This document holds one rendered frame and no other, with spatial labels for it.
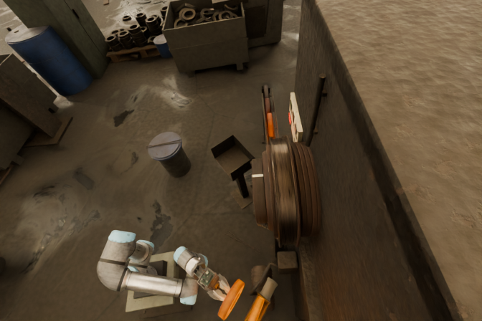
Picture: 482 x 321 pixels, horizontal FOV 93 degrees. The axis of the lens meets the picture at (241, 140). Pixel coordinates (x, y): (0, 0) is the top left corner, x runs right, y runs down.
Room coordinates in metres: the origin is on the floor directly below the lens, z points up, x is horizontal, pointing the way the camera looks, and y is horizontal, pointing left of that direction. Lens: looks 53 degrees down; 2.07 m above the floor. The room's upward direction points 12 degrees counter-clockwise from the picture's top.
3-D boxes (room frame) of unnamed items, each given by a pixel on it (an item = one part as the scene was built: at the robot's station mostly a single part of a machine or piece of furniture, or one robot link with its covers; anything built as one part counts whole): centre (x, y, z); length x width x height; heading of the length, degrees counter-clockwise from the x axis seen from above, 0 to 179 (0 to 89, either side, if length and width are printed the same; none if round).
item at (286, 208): (0.41, -0.13, 1.11); 0.47 x 0.06 x 0.47; 171
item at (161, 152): (1.37, 0.71, 0.21); 0.32 x 0.32 x 0.43
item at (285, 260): (0.17, -0.11, 0.68); 0.11 x 0.08 x 0.24; 81
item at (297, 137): (0.73, -0.29, 1.15); 0.26 x 0.02 x 0.18; 171
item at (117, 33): (4.07, 1.25, 0.22); 1.20 x 0.81 x 0.44; 86
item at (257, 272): (0.10, 0.06, 0.27); 0.22 x 0.13 x 0.53; 171
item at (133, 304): (0.29, 0.82, 0.28); 0.32 x 0.32 x 0.04; 88
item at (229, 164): (0.92, 0.08, 0.36); 0.26 x 0.20 x 0.72; 26
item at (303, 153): (0.39, -0.21, 1.11); 0.47 x 0.10 x 0.47; 171
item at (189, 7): (3.23, 0.12, 0.39); 1.03 x 0.83 x 0.79; 85
